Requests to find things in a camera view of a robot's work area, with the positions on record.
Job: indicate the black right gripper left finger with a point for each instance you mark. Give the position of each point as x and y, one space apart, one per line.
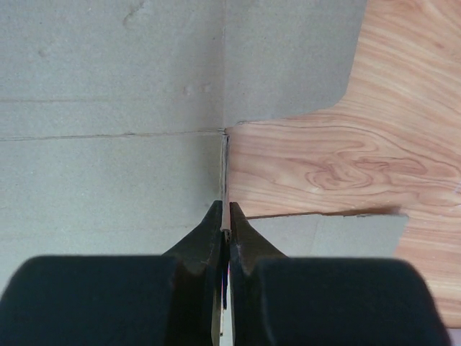
168 299

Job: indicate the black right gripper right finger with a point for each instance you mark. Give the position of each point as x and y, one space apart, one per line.
281 300

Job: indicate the brown cardboard box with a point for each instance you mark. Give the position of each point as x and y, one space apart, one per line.
115 119

